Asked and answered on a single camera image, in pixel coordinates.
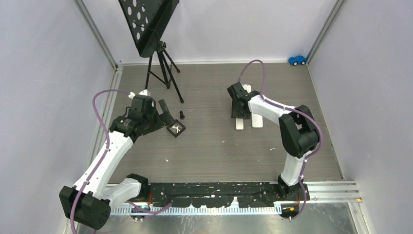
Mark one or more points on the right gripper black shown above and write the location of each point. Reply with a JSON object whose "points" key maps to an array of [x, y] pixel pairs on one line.
{"points": [[235, 114]]}

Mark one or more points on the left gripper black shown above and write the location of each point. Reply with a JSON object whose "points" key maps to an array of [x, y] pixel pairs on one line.
{"points": [[159, 124]]}

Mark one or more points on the long white remote control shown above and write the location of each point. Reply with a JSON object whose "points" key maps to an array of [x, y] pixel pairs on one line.
{"points": [[239, 124]]}

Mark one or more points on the white remote with dark buttons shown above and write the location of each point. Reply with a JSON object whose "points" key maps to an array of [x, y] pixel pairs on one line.
{"points": [[256, 121]]}

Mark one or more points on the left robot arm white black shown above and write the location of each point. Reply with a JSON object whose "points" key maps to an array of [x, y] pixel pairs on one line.
{"points": [[88, 201]]}

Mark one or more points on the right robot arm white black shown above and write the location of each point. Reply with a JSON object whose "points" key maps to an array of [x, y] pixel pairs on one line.
{"points": [[300, 134]]}

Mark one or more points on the black framed display box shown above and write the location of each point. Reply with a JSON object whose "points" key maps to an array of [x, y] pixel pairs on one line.
{"points": [[176, 123]]}

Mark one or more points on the white chess pawn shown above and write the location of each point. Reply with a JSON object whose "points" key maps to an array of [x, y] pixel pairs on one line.
{"points": [[176, 128]]}

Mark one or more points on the blue toy car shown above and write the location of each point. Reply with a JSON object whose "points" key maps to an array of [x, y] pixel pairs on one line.
{"points": [[297, 60]]}

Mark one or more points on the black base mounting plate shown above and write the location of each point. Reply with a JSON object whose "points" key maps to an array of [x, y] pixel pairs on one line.
{"points": [[220, 194]]}

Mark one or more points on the black music stand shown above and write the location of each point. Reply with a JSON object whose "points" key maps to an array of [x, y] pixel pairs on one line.
{"points": [[147, 21]]}

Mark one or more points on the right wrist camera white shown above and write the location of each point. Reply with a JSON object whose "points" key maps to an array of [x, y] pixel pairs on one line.
{"points": [[247, 87]]}

